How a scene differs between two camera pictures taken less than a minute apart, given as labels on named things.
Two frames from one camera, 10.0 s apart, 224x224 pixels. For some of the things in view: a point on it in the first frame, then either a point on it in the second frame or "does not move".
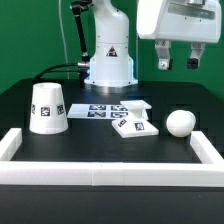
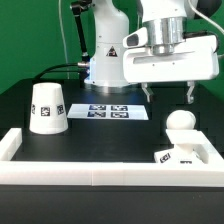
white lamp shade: x=48 y=114 does not move
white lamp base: x=137 y=124 → x=188 y=148
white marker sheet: x=106 y=111 does not move
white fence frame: x=206 y=173 does not move
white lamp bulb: x=180 y=123 does not move
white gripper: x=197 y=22 → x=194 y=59
